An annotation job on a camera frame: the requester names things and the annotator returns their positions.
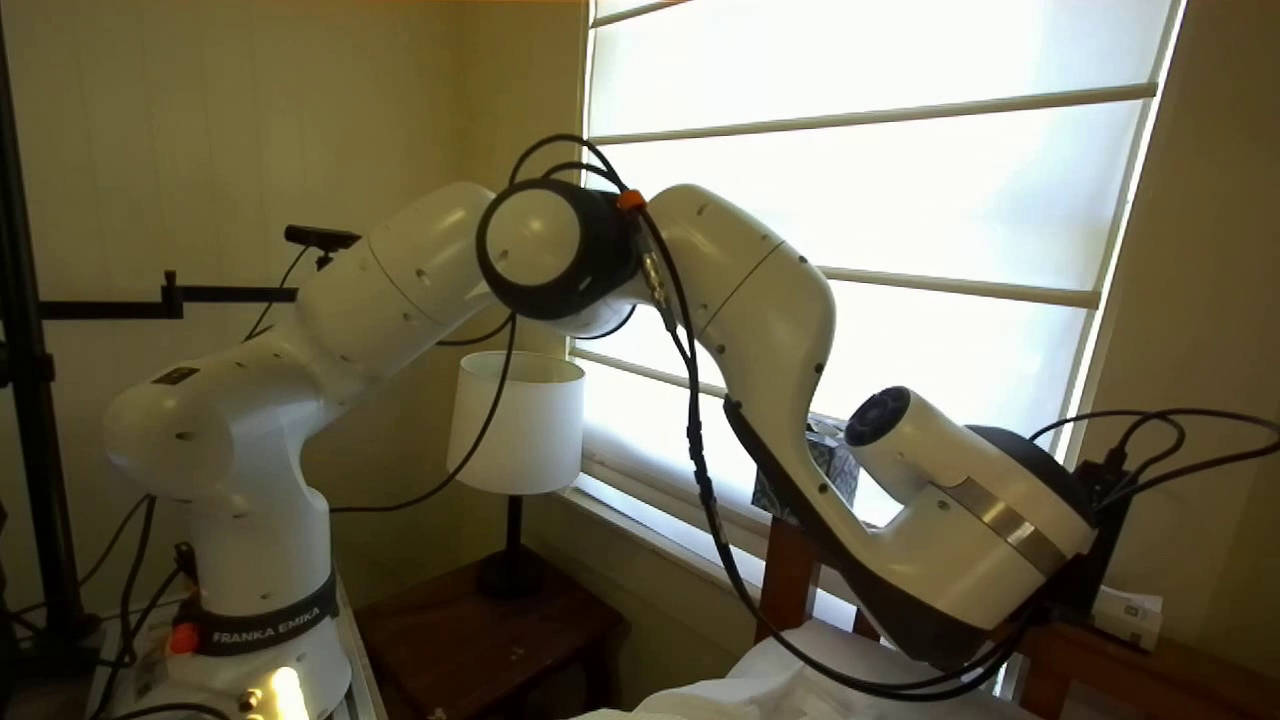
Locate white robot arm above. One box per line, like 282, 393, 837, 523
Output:
103, 180, 1096, 720

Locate wooden bed headboard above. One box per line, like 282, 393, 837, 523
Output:
760, 521, 1280, 720

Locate white table lamp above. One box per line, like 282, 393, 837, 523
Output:
450, 351, 585, 602

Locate blue patterned tissue box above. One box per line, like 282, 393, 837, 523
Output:
753, 416, 859, 512

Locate white pillow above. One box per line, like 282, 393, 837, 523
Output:
571, 620, 1037, 720

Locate dark wooden nightstand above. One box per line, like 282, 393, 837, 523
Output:
356, 555, 624, 720

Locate white roman window blind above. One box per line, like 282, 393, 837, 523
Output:
585, 0, 1187, 462

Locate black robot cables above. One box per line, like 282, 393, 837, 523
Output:
315, 134, 1280, 709

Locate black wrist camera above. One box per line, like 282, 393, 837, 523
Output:
1062, 454, 1130, 626

